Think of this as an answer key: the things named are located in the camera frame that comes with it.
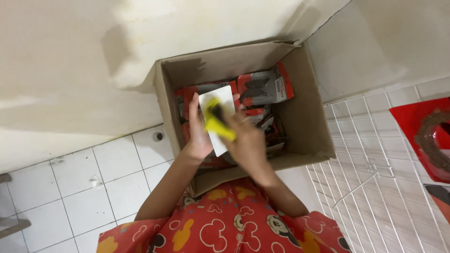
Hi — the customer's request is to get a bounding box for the yellow cleaning cloth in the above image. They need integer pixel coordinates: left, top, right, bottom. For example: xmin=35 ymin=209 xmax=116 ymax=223
xmin=204 ymin=98 xmax=237 ymax=142

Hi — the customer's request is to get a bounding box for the person's right hand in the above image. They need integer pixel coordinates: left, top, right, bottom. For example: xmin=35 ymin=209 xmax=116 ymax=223
xmin=224 ymin=111 xmax=275 ymax=184

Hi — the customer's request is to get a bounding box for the person's left hand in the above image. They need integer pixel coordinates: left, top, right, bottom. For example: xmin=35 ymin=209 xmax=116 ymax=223
xmin=184 ymin=92 xmax=244 ymax=161

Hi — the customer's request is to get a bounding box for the large red gasket packet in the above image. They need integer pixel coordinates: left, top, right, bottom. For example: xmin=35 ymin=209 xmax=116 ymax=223
xmin=388 ymin=97 xmax=450 ymax=184

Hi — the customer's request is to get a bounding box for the white card packet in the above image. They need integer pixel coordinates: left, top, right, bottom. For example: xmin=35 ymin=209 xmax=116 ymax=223
xmin=199 ymin=85 xmax=237 ymax=157

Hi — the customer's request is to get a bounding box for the red cartoon print dress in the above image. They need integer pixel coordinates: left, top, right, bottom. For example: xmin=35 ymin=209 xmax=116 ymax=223
xmin=96 ymin=177 xmax=352 ymax=253

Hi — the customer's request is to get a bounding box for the red brake pad packet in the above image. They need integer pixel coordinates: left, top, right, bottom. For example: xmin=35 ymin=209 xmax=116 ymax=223
xmin=237 ymin=61 xmax=295 ymax=107

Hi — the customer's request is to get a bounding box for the brown cardboard box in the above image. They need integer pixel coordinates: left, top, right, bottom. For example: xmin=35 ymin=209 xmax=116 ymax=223
xmin=153 ymin=40 xmax=337 ymax=198

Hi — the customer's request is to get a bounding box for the red and black packet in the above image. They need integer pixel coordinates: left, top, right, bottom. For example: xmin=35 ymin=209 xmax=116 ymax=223
xmin=424 ymin=184 xmax=450 ymax=225

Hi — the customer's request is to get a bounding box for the heap of red packets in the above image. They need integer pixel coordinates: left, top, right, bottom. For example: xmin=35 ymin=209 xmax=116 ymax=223
xmin=175 ymin=80 xmax=286 ymax=169

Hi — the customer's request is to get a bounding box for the white wire grid rack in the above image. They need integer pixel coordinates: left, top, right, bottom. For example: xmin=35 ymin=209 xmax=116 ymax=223
xmin=305 ymin=91 xmax=450 ymax=253

